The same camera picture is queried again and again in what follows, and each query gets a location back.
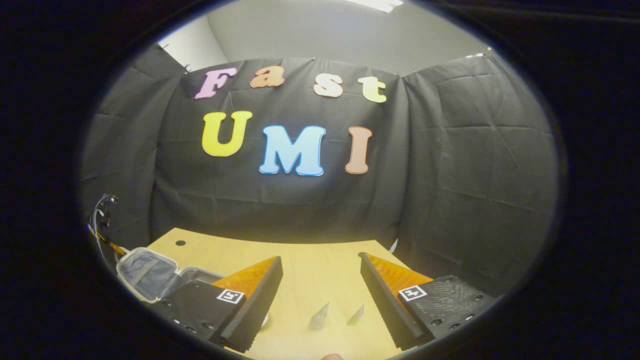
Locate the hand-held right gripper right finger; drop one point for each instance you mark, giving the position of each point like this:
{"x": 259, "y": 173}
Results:
{"x": 385, "y": 310}

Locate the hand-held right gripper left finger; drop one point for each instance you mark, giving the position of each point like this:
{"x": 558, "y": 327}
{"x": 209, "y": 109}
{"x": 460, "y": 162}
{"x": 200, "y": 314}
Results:
{"x": 257, "y": 310}

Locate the small white suitcase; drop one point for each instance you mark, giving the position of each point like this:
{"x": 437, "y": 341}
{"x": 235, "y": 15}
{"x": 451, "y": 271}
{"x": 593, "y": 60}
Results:
{"x": 150, "y": 275}

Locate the black backdrop cloth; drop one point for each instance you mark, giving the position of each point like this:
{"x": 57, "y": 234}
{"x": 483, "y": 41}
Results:
{"x": 300, "y": 210}

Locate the ceiling light panel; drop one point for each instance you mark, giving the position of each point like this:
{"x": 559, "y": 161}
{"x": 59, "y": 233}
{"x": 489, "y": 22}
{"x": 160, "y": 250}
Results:
{"x": 377, "y": 4}

